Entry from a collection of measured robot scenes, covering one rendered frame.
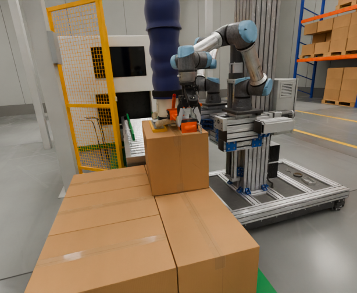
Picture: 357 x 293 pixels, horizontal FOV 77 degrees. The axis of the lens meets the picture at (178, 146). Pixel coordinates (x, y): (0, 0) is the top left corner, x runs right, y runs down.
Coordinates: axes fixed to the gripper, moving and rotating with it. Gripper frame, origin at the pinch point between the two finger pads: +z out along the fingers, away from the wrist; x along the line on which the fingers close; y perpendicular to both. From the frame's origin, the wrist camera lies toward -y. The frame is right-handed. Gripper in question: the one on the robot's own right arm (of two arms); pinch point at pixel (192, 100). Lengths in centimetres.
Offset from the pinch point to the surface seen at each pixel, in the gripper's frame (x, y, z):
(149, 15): -36, 37, -58
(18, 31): -231, -276, -104
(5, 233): -178, -7, 110
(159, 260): -47, 115, 55
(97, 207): -80, 64, 55
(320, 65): 746, -688, -32
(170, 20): -24, 40, -55
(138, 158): -52, -5, 50
